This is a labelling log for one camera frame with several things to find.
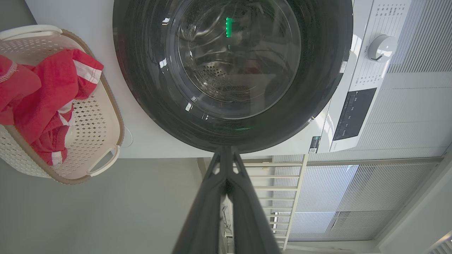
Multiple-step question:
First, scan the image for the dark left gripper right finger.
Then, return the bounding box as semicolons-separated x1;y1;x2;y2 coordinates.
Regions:
226;146;281;254

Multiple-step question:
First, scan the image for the small QR code sticker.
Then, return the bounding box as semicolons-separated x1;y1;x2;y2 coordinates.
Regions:
308;136;321;154

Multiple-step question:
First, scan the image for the black washer display panel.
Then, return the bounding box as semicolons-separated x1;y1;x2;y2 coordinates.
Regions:
333;87;377;141

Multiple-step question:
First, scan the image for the cream perforated laundry basket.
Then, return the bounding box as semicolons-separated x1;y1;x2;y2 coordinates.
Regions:
0;25;125;185

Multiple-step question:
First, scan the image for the black round glass washer door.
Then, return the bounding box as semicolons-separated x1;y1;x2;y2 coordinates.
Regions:
113;0;353;154

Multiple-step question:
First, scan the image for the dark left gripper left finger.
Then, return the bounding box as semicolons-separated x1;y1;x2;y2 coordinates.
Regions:
172;146;231;254

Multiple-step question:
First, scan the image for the grey round control knob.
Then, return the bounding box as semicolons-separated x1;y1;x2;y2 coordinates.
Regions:
368;34;398;63

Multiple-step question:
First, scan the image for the red garment with white trim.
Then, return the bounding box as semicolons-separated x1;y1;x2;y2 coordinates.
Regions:
0;49;104;166

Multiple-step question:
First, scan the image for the white front-load washing machine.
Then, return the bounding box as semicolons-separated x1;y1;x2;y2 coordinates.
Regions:
25;0;414;159

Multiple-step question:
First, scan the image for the white slatted rack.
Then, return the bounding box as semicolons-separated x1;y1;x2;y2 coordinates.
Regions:
198;154;308;252

